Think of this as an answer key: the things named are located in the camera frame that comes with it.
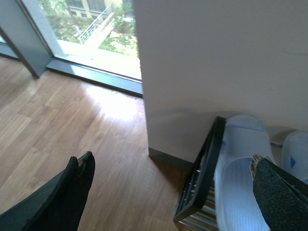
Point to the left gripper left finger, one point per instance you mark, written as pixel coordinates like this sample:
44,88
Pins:
56,206

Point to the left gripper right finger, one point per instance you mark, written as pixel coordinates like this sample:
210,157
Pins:
281,197

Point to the black metal shoe rack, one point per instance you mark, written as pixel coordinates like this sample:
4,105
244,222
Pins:
196,207

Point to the light blue slide sandal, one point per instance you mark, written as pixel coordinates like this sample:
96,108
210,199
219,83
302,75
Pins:
294,158
235,204

